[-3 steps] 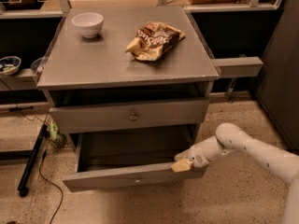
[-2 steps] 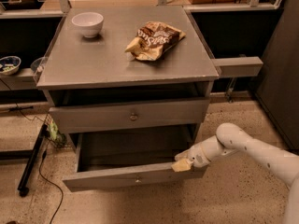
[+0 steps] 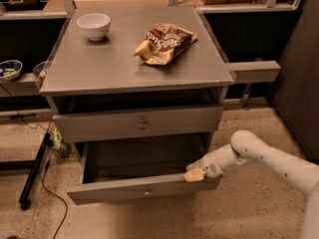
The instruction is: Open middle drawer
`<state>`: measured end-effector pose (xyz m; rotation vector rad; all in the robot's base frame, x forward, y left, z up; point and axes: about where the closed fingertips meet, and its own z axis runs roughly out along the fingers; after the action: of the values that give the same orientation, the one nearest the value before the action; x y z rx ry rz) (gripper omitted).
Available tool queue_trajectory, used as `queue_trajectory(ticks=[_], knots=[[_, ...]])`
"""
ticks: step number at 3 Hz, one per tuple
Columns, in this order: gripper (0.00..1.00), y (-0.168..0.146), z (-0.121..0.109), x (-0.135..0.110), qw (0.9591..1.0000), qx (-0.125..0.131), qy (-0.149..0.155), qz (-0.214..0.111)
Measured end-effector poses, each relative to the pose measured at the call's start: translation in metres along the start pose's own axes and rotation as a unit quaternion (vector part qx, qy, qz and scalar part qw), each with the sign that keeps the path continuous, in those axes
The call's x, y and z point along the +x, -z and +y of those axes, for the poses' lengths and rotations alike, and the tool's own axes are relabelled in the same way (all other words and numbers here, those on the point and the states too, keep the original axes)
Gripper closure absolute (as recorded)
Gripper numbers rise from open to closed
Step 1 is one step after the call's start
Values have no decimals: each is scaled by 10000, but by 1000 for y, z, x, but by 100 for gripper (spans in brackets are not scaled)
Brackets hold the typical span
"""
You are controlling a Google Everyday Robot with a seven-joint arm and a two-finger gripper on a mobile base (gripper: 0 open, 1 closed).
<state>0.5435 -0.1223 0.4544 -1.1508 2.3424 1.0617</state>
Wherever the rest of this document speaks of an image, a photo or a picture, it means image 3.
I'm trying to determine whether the blue patterned bowl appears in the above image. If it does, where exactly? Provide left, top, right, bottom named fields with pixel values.
left=0, top=60, right=23, bottom=81

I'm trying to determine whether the clear glass bowl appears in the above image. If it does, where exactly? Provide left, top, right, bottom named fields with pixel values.
left=33, top=61, right=51, bottom=77

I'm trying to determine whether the grey side shelf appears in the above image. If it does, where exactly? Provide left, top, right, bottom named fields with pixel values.
left=226, top=61, right=281, bottom=84
left=0, top=73, right=39, bottom=98

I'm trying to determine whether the white ceramic bowl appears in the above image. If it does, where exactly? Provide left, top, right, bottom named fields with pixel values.
left=77, top=13, right=111, bottom=41

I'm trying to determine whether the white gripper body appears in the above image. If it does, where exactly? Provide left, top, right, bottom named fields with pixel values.
left=199, top=149, right=238, bottom=178

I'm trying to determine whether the black floor cable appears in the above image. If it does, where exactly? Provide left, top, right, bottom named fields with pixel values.
left=0, top=83, right=69, bottom=239

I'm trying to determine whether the grey side shelf right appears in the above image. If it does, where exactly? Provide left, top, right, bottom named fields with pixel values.
left=226, top=61, right=281, bottom=84

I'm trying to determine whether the brown snack chip bag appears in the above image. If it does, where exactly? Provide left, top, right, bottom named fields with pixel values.
left=134, top=23, right=198, bottom=66

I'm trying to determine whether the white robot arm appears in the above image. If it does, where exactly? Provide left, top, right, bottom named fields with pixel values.
left=183, top=130, right=319, bottom=239

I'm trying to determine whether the grey drawer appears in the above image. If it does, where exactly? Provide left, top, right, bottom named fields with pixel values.
left=68, top=135, right=219, bottom=205
left=53, top=105, right=223, bottom=142

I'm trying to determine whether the grey side shelf left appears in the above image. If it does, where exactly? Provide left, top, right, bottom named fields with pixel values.
left=0, top=73, right=39, bottom=98

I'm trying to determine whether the grey drawer cabinet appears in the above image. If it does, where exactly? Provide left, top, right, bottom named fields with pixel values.
left=38, top=5, right=234, bottom=195

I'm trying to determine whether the black table leg bar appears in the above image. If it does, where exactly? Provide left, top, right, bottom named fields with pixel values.
left=19, top=132, right=51, bottom=210

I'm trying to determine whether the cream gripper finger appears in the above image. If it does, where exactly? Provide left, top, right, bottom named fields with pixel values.
left=186, top=159, right=201, bottom=171
left=183, top=168, right=206, bottom=182

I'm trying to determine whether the grey top drawer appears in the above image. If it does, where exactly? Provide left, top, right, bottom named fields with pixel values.
left=53, top=105, right=223, bottom=142

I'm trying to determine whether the green item in wire basket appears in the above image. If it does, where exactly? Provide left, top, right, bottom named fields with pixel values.
left=51, top=128, right=71, bottom=158

